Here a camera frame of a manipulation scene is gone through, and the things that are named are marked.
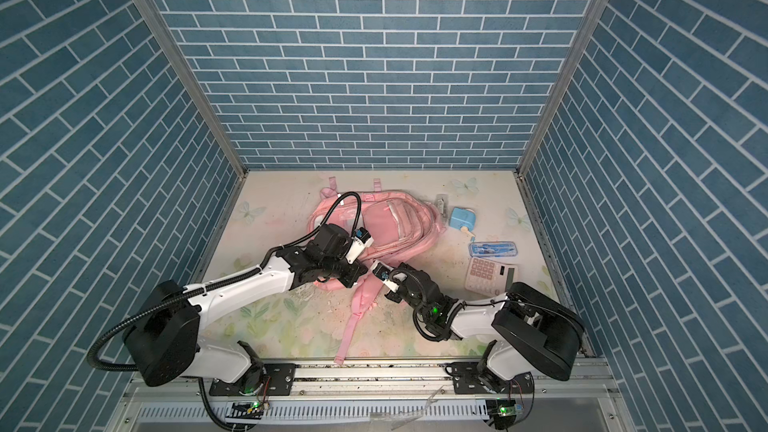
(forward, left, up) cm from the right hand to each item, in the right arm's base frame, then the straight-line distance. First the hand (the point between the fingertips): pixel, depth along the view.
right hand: (384, 260), depth 84 cm
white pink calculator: (+2, -32, -10) cm, 34 cm away
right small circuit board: (-31, -32, -12) cm, 46 cm away
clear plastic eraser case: (+30, -18, -9) cm, 36 cm away
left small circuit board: (-36, +31, -13) cm, 49 cm away
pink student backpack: (+13, -3, 0) cm, 14 cm away
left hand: (-3, +4, -1) cm, 5 cm away
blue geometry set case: (+12, -34, -10) cm, 38 cm away
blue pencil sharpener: (+22, -24, -7) cm, 34 cm away
